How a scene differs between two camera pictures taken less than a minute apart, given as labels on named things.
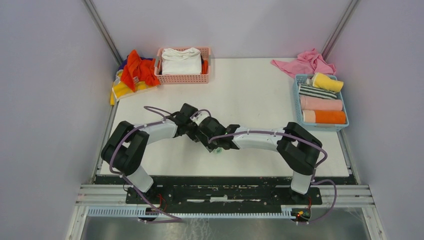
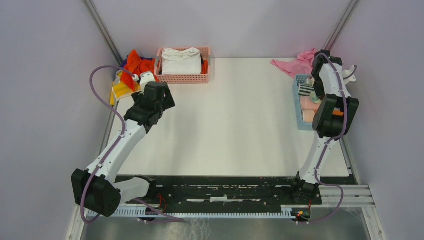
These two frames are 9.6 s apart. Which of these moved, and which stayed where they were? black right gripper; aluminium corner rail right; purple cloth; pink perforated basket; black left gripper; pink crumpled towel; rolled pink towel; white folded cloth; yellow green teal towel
Moved: black left gripper; black right gripper; yellow green teal towel
Stayed: pink perforated basket; aluminium corner rail right; pink crumpled towel; white folded cloth; rolled pink towel; purple cloth
